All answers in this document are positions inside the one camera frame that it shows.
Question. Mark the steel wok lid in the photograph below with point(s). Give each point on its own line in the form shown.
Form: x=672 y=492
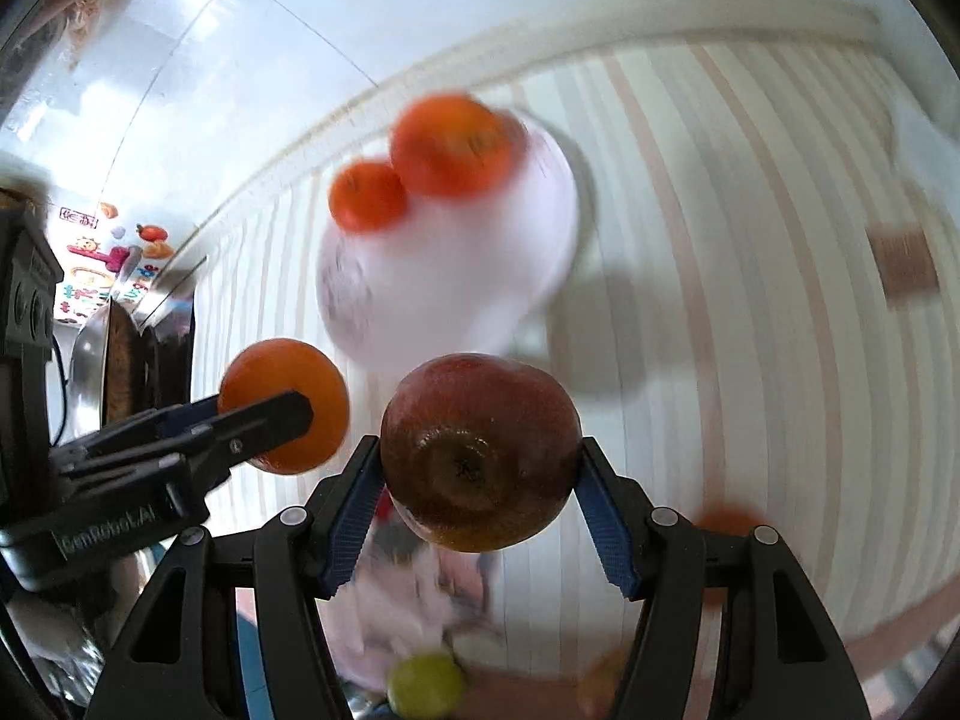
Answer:
x=90 y=360

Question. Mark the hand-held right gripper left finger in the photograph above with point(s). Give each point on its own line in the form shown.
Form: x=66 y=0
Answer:
x=351 y=521

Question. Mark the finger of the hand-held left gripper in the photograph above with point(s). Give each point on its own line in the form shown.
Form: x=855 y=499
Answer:
x=187 y=415
x=262 y=424

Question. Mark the large red apple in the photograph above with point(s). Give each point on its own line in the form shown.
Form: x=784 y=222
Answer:
x=480 y=450

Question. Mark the medium orange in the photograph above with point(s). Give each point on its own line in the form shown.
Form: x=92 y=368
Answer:
x=300 y=367

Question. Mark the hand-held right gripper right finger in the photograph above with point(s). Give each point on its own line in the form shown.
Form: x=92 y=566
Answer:
x=604 y=525

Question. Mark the colourful wall stickers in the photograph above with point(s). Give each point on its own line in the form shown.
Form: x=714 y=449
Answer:
x=82 y=247

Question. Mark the brown label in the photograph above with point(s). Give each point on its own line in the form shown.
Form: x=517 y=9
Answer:
x=904 y=259

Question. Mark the white bowl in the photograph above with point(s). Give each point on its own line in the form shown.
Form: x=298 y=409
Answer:
x=465 y=277

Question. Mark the green apple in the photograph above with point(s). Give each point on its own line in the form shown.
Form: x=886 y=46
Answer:
x=424 y=684

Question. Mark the small orange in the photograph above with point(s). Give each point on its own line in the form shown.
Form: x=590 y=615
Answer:
x=367 y=199

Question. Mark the striped table mat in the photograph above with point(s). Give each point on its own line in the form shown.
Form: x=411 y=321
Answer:
x=750 y=390

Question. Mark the cat shaped mat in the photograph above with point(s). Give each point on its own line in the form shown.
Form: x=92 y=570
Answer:
x=420 y=600

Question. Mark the large orange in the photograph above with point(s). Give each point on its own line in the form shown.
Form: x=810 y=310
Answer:
x=450 y=146

